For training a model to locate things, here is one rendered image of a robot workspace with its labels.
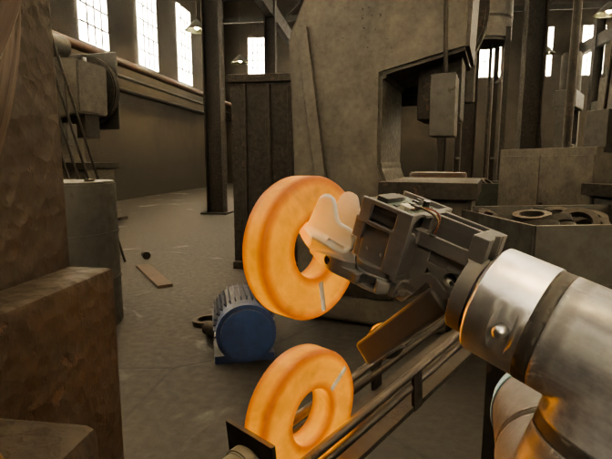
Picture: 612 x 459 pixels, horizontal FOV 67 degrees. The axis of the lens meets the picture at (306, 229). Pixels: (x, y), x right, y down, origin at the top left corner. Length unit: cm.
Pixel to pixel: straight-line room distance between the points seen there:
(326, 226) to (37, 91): 35
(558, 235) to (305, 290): 173
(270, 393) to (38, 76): 43
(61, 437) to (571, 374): 36
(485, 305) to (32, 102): 50
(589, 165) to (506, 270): 354
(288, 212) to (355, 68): 234
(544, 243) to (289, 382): 170
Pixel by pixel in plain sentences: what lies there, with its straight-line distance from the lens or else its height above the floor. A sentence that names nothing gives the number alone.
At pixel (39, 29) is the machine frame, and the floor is 114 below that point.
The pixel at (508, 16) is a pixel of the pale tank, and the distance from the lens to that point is 909.
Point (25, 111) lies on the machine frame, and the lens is 59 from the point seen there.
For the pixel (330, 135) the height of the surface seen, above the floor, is 115.
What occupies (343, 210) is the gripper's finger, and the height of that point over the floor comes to 95.
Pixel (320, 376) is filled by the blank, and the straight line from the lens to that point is 57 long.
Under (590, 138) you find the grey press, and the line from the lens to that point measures 400.
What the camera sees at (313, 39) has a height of 169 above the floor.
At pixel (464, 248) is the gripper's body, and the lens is 41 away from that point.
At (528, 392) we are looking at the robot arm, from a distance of 51.
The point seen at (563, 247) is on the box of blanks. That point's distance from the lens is 217.
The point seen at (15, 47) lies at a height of 107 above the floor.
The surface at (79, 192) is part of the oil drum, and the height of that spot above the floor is 83.
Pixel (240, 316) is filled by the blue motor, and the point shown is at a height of 29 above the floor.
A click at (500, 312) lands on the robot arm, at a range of 36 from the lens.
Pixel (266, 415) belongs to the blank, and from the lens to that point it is 52.
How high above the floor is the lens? 100
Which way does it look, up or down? 8 degrees down
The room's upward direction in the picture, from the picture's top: straight up
